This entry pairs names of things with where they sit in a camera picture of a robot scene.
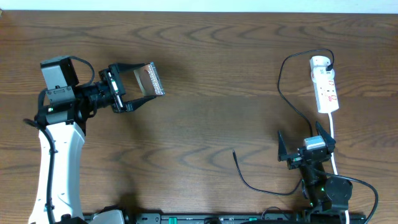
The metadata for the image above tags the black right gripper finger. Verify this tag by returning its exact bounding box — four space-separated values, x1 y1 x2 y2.
315 121 336 152
277 131 288 162

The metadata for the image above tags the black charging cable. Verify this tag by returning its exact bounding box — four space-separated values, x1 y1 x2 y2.
232 48 335 197

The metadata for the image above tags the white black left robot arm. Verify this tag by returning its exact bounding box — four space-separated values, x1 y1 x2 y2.
24 55 165 223

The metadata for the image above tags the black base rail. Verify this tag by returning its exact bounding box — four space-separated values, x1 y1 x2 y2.
125 210 366 224

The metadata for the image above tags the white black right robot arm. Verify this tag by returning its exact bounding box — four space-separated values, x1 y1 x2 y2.
278 123 353 221

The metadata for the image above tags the white power strip cord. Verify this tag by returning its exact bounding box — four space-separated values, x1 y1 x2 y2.
327 112 351 224

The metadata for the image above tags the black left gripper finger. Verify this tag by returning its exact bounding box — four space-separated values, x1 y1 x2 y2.
125 96 156 111
108 63 145 75

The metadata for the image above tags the white USB charger adapter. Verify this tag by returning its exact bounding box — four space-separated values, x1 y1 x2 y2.
311 66 335 83

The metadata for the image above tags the white power strip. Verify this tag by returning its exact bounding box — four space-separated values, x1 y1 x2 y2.
310 55 339 114

